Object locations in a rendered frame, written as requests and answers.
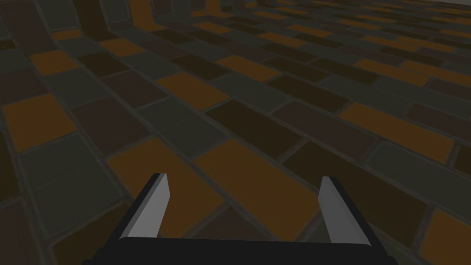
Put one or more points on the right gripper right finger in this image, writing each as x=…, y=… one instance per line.
x=342, y=213

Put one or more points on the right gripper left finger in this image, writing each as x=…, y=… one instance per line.
x=151, y=209

